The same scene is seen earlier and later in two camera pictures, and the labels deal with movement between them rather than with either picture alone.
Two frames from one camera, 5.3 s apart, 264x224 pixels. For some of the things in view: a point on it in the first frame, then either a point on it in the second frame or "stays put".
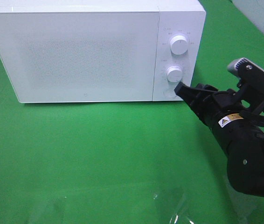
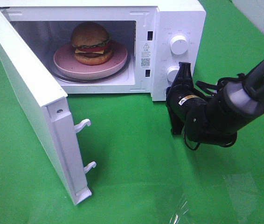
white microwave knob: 179,45 stays put
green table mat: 140,162 stays put
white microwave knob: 175,73 stays put
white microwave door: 77,56 → 46,102
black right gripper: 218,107 → 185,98
